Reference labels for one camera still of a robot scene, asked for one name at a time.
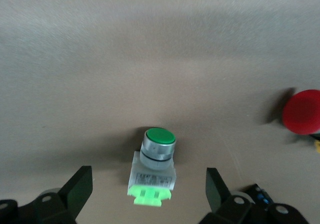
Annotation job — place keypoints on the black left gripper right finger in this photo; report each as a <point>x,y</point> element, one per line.
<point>217,196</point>

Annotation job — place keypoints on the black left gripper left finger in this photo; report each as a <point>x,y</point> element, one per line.
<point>75,194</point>

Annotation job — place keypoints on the green push button switch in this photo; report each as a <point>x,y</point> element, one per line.
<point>155,156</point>

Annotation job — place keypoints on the brown table mat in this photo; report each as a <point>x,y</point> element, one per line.
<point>100,83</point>

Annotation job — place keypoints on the red mushroom push button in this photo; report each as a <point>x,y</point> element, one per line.
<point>302,111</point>

